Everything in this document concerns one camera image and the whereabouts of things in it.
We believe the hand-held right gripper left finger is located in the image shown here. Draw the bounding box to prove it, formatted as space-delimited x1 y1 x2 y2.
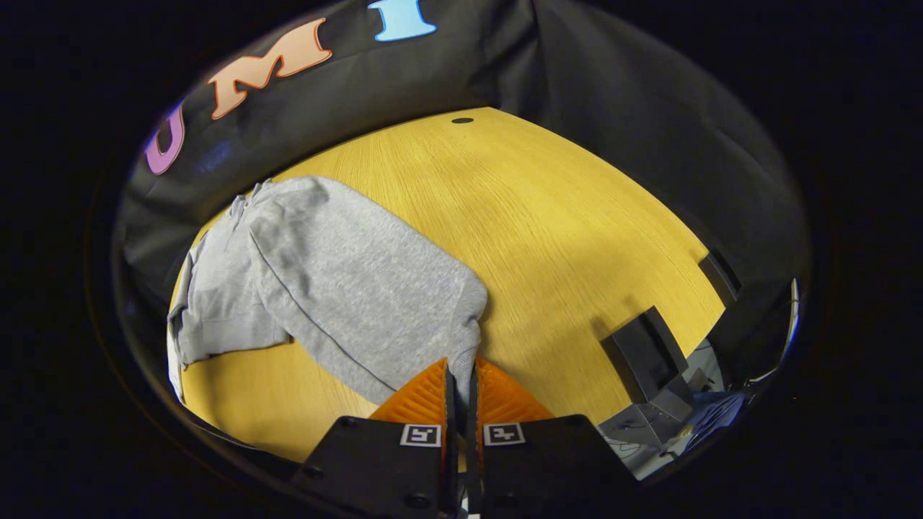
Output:
292 357 456 519

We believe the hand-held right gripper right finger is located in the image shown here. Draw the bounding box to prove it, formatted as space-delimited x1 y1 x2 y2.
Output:
465 355 635 519

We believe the grey zip-neck sweatshirt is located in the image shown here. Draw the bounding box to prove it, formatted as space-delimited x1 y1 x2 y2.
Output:
167 175 489 406

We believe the grey box under table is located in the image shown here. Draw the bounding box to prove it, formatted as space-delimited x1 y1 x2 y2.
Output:
597 393 697 449

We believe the black backdrop cloth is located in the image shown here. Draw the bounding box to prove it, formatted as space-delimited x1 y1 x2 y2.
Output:
115 0 812 376

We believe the black table clamp bracket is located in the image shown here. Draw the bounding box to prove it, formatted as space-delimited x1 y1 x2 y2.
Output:
601 306 697 404

